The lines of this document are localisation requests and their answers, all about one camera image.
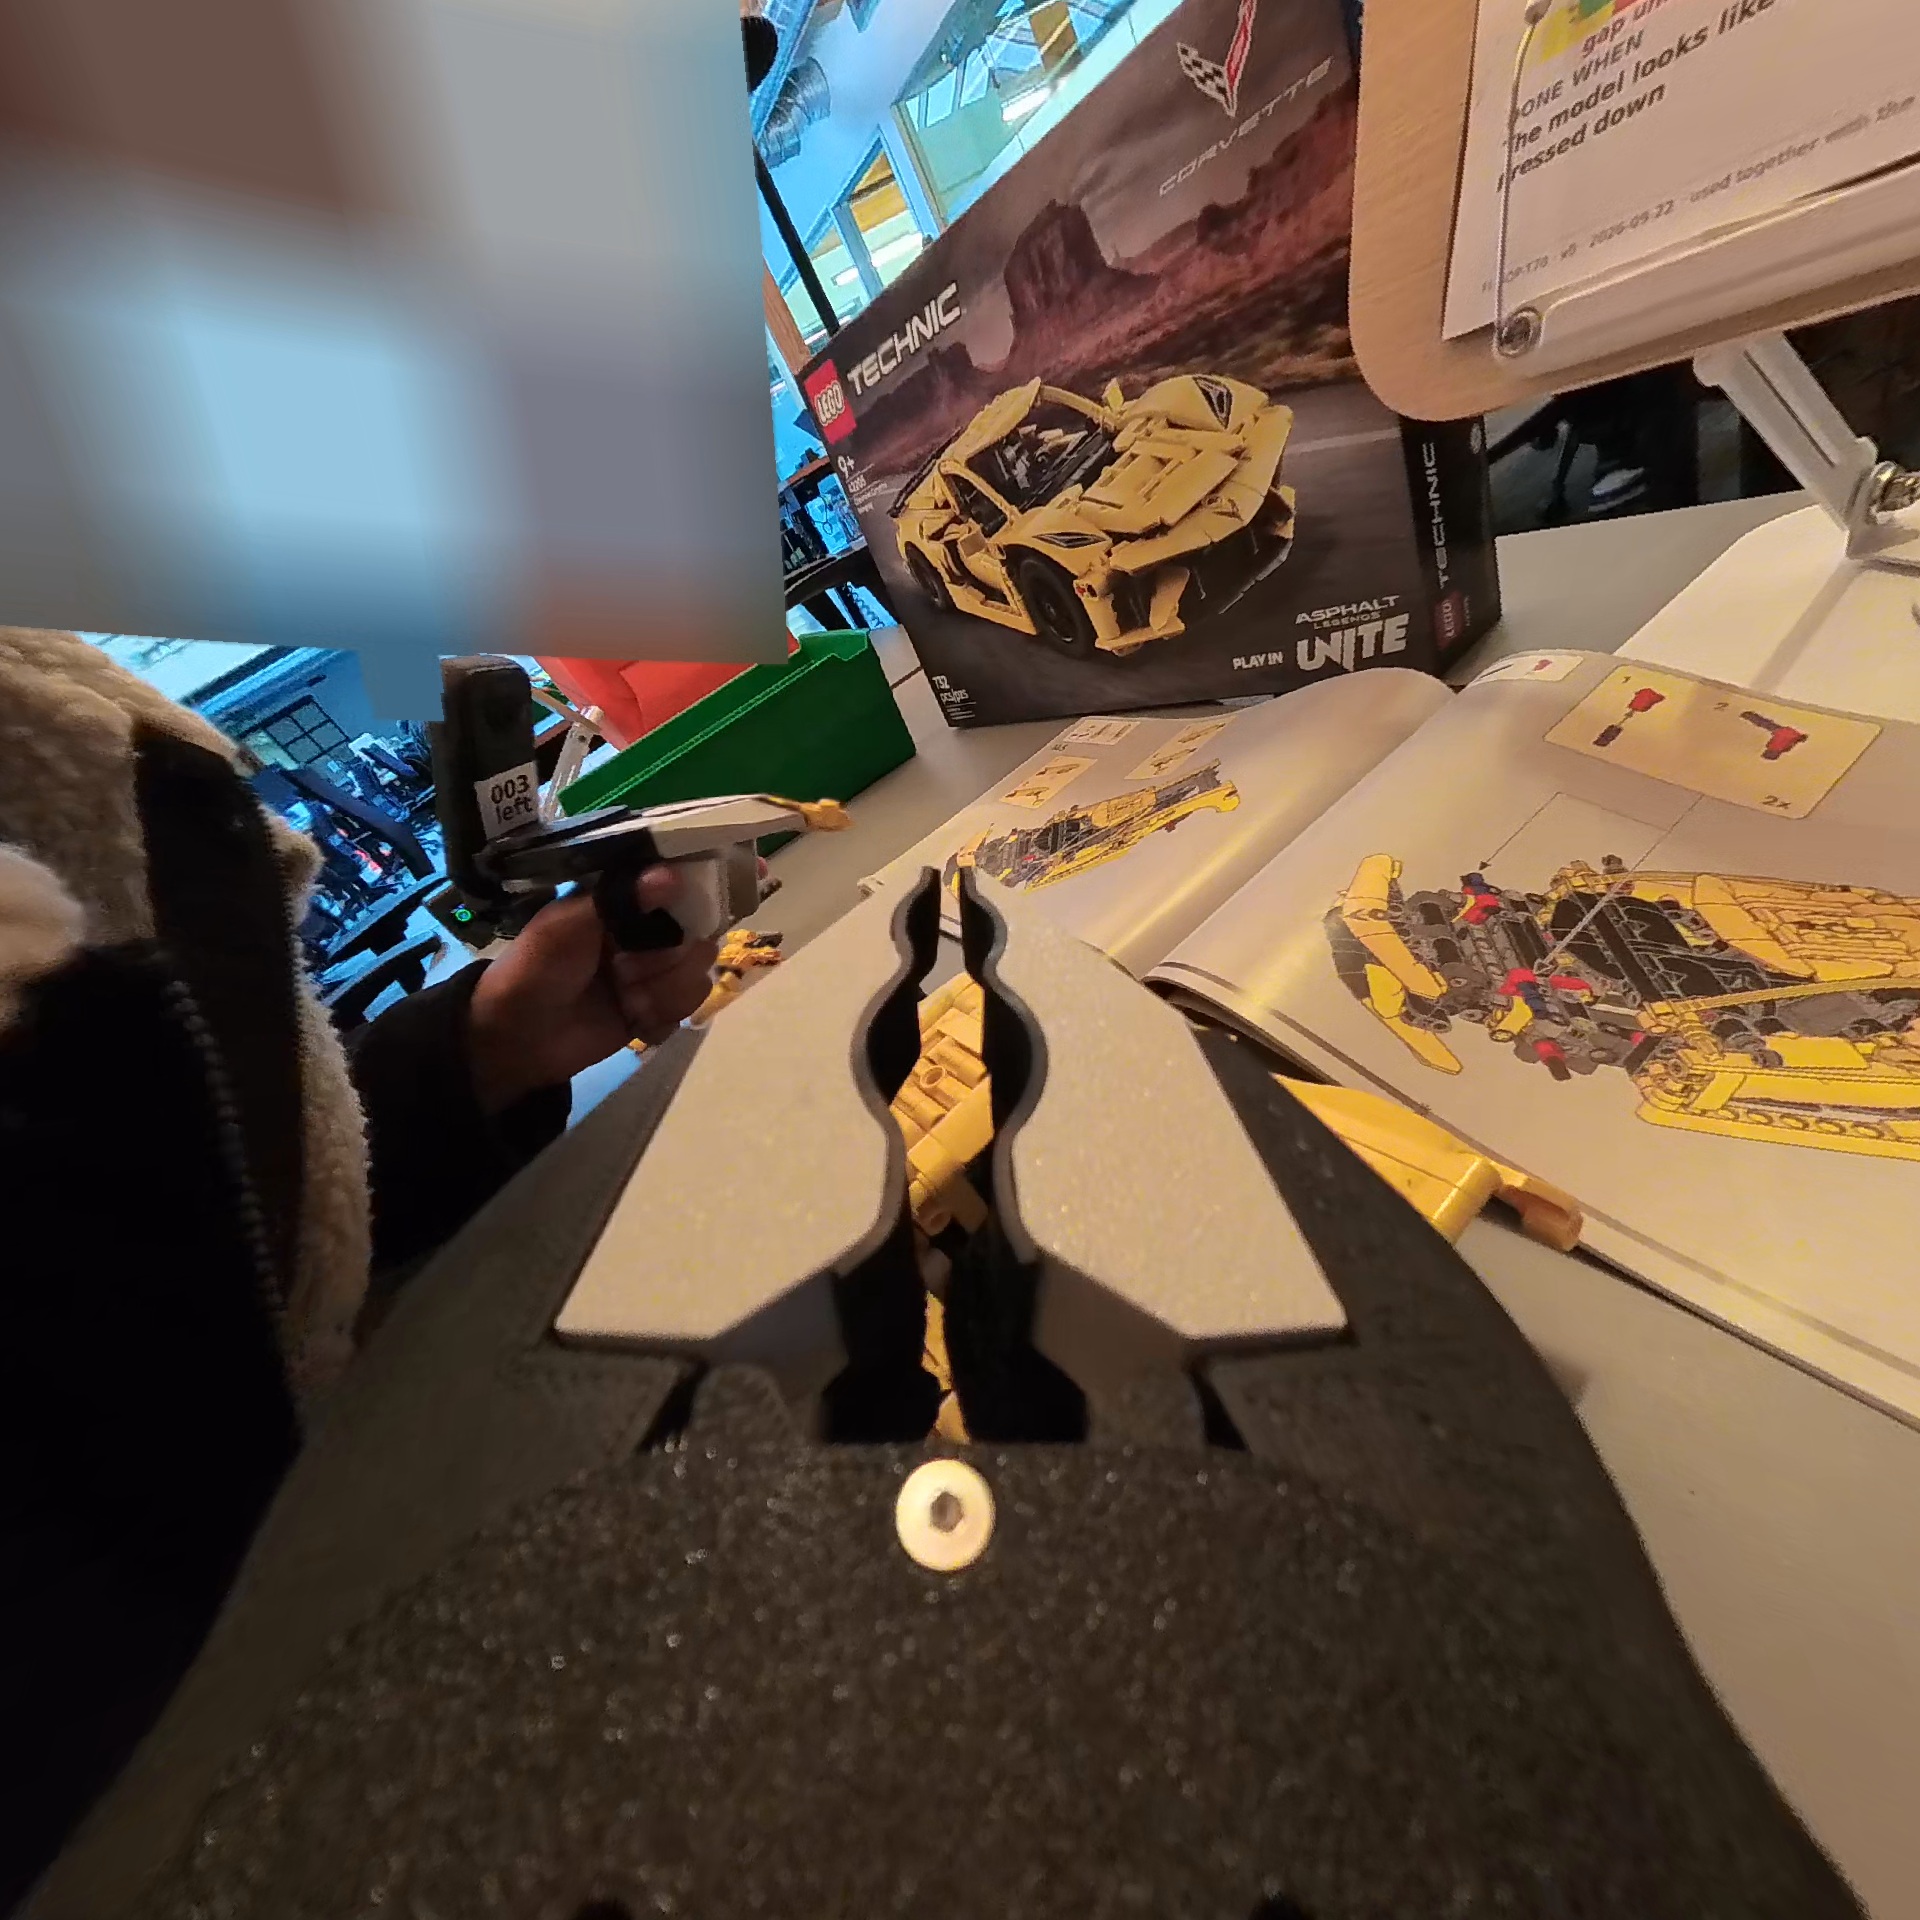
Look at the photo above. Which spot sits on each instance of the white document stand with sheet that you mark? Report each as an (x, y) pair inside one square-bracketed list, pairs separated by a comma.
[(1651, 196)]

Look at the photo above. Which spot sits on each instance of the yellow brick car model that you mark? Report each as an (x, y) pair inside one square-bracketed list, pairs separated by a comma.
[(1394, 1155)]

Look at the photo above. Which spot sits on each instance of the orange plastic bin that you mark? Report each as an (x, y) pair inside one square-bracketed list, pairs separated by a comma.
[(616, 691)]

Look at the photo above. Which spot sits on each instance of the green plastic bin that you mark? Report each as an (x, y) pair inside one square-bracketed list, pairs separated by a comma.
[(751, 734)]

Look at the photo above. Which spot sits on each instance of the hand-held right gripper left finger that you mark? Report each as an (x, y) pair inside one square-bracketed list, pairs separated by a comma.
[(734, 1200)]

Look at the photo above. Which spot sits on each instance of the dark toy set box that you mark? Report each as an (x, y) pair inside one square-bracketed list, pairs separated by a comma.
[(1141, 376)]

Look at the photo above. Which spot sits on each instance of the black device green light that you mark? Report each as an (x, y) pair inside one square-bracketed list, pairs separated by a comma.
[(464, 915)]

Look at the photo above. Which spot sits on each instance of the grey desk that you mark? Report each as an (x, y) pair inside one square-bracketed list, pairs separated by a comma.
[(1725, 1500)]

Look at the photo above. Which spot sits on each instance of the person's left forearm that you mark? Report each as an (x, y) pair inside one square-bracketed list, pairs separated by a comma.
[(450, 1109)]

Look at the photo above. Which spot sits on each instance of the open instruction booklet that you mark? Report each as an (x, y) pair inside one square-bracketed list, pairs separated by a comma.
[(1350, 839)]

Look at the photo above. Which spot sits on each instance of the person's left hand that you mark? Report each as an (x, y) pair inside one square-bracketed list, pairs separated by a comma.
[(555, 1004)]

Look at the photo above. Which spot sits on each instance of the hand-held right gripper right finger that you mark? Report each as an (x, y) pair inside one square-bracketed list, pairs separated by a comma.
[(1154, 1186)]

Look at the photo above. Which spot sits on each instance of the wooden board document stand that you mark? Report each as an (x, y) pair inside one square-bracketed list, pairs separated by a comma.
[(573, 758)]

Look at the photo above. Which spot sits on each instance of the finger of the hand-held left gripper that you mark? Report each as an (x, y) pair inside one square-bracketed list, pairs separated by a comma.
[(721, 828)]

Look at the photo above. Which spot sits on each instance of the fleece lined jacket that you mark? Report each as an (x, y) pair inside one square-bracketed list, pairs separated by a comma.
[(150, 1051)]

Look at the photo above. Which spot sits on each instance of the small yellow brick assembly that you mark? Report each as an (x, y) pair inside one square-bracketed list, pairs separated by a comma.
[(826, 816)]

